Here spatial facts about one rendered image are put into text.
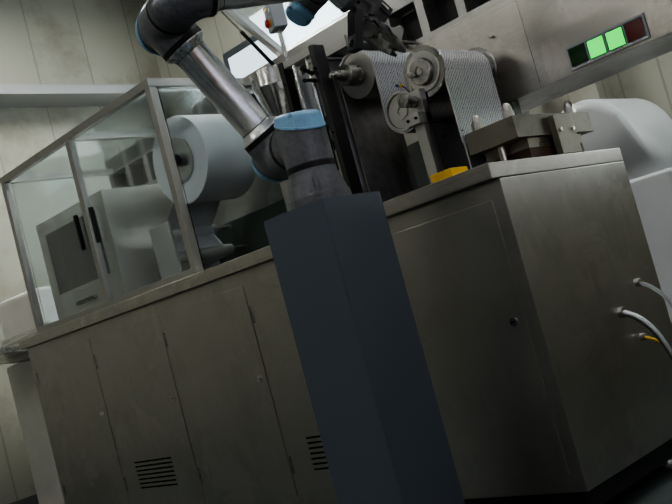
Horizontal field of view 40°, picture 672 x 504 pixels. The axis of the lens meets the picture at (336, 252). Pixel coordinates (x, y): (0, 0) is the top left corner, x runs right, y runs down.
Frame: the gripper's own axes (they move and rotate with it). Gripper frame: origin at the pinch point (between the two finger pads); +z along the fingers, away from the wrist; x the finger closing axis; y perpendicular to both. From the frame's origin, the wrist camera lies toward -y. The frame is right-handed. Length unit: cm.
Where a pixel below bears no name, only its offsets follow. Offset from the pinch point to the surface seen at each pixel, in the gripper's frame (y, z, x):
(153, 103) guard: -13, -28, 95
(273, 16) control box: 21, -18, 58
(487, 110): 4.9, 33.1, -2.7
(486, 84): 12.7, 30.0, -1.2
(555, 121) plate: -0.2, 39.6, -25.7
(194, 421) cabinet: -97, 42, 98
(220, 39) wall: 174, 43, 350
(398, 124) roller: -7.3, 18.1, 14.9
